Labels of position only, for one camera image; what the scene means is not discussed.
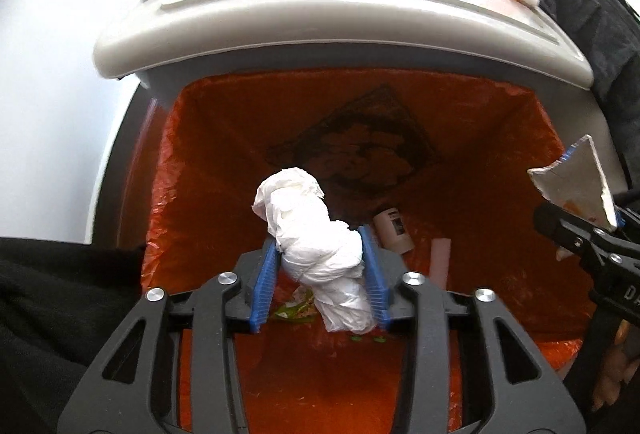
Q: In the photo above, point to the white tissue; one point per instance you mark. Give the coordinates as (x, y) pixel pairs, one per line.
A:
(310, 234)

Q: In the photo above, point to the orange plastic trash bag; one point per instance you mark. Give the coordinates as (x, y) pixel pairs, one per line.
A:
(225, 163)

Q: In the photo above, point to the grey plastic storage box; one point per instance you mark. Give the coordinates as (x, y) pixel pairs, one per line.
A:
(300, 23)

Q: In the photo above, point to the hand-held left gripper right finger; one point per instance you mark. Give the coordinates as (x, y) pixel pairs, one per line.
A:
(375, 284)

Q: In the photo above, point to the white plastic bottle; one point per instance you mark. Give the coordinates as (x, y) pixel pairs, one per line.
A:
(392, 231)

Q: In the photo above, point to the person's right hand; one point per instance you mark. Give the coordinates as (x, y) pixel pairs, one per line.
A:
(617, 364)

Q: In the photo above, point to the person's black clothing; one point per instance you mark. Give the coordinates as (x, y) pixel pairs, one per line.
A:
(50, 314)

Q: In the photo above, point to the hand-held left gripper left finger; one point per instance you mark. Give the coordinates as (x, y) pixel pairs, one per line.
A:
(265, 284)

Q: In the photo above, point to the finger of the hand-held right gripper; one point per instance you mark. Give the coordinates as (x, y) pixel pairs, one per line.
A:
(560, 229)
(621, 219)

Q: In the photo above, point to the white foam tube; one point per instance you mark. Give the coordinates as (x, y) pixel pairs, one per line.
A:
(440, 261)

